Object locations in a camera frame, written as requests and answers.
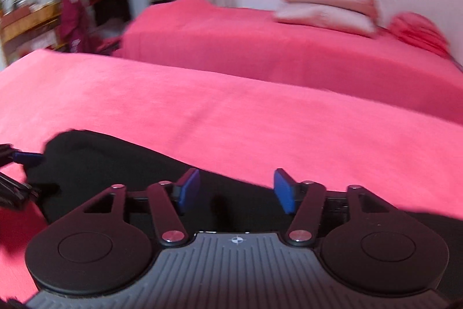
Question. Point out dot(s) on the bed with red cover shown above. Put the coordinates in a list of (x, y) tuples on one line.
[(253, 41)]

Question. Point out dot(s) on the pink bed blanket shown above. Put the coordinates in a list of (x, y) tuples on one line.
[(217, 106)]

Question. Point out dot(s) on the folded red blanket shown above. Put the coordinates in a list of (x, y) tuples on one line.
[(419, 32)]

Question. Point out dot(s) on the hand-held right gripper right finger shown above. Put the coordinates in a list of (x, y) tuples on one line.
[(284, 191)]

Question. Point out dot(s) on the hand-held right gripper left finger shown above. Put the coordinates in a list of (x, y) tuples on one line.
[(188, 191)]

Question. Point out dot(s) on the hanging magenta garment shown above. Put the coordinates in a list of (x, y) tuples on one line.
[(72, 17)]

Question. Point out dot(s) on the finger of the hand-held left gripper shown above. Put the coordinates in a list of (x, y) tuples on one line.
[(16, 190), (29, 158)]

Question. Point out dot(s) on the wooden shelf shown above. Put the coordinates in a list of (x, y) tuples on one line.
[(29, 25)]

